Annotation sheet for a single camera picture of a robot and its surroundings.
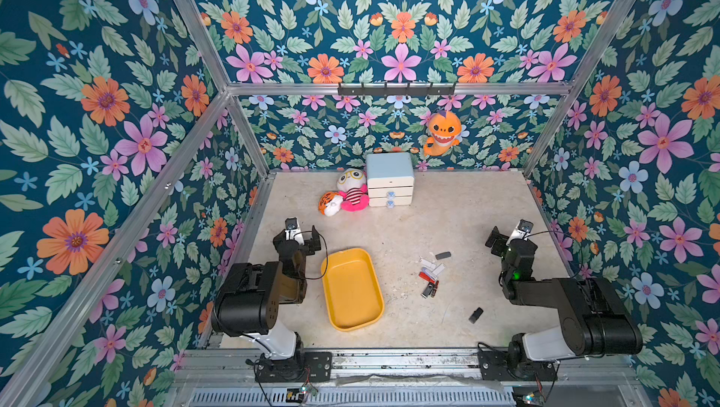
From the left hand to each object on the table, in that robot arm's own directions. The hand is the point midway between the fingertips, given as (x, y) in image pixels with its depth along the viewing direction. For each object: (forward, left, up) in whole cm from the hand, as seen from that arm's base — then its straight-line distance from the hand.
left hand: (299, 225), depth 92 cm
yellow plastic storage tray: (-19, -16, -11) cm, 27 cm away
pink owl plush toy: (+19, -18, -2) cm, 26 cm away
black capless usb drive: (-30, -54, -9) cm, 62 cm away
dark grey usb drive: (-10, -48, -10) cm, 50 cm away
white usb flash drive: (-13, -42, -10) cm, 45 cm away
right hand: (-7, -70, 0) cm, 70 cm away
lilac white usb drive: (-15, -46, -9) cm, 49 cm away
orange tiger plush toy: (+11, -9, -3) cm, 15 cm away
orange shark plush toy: (+24, -52, +17) cm, 59 cm away
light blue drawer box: (+14, -32, +5) cm, 35 cm away
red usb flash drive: (-17, -41, -9) cm, 45 cm away
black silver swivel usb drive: (-22, -41, -8) cm, 47 cm away
